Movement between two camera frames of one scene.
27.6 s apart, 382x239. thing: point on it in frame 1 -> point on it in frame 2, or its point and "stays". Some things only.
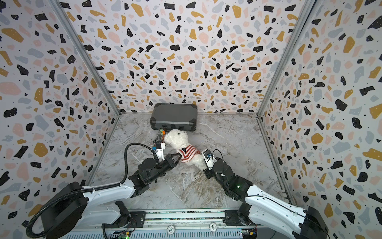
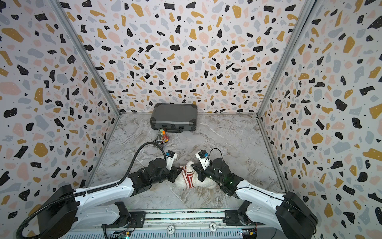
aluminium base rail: (197, 224) stays
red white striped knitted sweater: (187, 152) -> (188, 176)
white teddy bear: (177, 138) -> (187, 178)
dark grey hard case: (168, 116) stays
